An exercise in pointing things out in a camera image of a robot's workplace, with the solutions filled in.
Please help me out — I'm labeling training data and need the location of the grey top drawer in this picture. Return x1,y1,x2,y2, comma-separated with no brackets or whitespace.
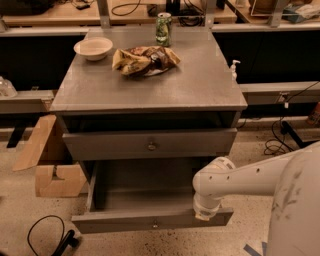
63,128,237,161

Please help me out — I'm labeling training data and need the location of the crumpled chip bag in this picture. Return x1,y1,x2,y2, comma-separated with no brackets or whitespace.
112,46,180,76

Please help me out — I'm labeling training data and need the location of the grey drawer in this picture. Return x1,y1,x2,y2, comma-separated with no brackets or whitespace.
72,158,233,234
63,128,237,161

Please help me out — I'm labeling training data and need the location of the green soda can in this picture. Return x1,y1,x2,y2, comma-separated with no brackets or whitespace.
156,12,172,47

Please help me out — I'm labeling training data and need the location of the blue floor tape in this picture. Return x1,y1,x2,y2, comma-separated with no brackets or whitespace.
243,241,268,256

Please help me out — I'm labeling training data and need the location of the black floor cable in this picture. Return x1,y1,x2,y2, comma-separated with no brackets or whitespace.
26,215,66,256

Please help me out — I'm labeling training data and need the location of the black chair leg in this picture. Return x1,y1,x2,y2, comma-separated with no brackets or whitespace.
52,230,79,256

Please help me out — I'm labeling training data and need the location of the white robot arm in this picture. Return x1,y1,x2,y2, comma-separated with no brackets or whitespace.
192,142,320,256

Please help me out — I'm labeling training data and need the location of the cardboard box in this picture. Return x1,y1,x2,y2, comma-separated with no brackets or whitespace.
13,114,88,198

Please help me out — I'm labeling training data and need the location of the black cable on desk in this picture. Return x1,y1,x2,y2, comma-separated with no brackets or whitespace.
110,0,143,17

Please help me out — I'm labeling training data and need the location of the grey drawer cabinet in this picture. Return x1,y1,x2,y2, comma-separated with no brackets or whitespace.
49,26,248,213

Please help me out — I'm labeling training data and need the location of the white bowl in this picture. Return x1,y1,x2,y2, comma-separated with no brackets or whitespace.
74,37,113,61

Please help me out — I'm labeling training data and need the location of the orange bottle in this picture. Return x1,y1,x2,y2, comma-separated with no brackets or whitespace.
307,102,320,126

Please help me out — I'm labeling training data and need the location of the white pump bottle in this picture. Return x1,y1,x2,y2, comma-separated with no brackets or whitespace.
230,60,241,81

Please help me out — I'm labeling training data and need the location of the black cable bundle right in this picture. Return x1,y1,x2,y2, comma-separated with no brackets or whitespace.
263,79,320,157

